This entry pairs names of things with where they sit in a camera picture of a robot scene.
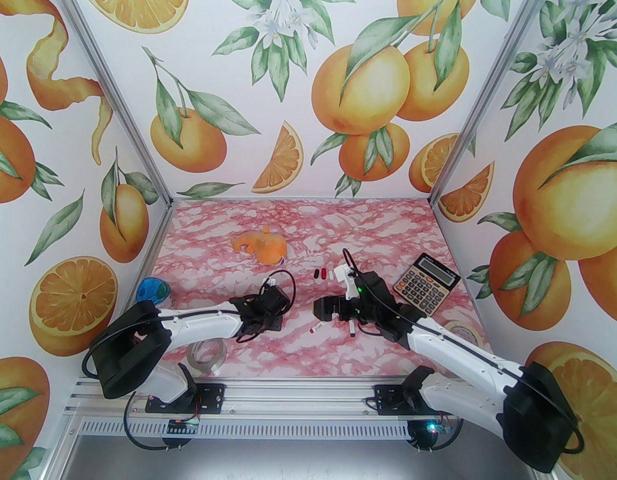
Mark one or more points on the orange toy figure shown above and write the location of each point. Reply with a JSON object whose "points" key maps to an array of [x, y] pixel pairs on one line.
{"points": [[261, 245]]}

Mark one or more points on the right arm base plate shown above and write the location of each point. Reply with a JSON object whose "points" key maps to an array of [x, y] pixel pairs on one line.
{"points": [[388, 400]]}

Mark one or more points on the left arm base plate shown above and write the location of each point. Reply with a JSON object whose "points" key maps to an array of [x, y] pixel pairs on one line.
{"points": [[213, 398]]}

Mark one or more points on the beige masking tape roll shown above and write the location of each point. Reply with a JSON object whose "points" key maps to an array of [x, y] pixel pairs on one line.
{"points": [[463, 324]]}

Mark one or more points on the small circuit board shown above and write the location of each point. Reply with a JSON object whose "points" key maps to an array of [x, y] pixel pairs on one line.
{"points": [[183, 425], [433, 428]]}

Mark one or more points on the pink marker pen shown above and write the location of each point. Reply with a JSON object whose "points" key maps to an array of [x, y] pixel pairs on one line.
{"points": [[318, 326]]}

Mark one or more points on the black whiteboard marker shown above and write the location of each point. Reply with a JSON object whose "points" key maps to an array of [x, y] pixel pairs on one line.
{"points": [[351, 329]]}

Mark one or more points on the black desk calculator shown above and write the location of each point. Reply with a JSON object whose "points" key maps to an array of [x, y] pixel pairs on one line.
{"points": [[428, 283]]}

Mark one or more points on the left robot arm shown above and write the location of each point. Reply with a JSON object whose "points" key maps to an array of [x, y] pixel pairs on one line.
{"points": [[198, 324]]}

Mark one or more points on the grey metal sheet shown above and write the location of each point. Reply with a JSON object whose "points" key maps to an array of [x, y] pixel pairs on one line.
{"points": [[298, 460]]}

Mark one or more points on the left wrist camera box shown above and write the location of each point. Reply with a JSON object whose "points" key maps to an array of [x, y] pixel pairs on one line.
{"points": [[269, 283]]}

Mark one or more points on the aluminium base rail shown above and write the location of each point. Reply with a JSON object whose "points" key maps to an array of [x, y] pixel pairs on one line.
{"points": [[298, 393]]}

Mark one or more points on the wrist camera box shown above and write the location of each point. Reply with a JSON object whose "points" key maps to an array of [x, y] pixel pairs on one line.
{"points": [[344, 275], [269, 283]]}

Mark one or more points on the aluminium back rail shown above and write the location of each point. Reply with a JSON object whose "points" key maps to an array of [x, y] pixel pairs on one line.
{"points": [[298, 197]]}

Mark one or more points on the aluminium frame post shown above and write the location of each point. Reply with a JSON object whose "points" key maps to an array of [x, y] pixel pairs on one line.
{"points": [[116, 85], [493, 83]]}

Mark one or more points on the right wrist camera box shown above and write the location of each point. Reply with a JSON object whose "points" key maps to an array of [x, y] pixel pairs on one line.
{"points": [[344, 275]]}

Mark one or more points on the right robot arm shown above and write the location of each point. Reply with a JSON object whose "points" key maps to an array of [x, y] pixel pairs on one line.
{"points": [[463, 353]]}

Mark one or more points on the clear tape roll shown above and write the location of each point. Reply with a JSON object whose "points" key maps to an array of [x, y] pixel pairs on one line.
{"points": [[208, 366]]}

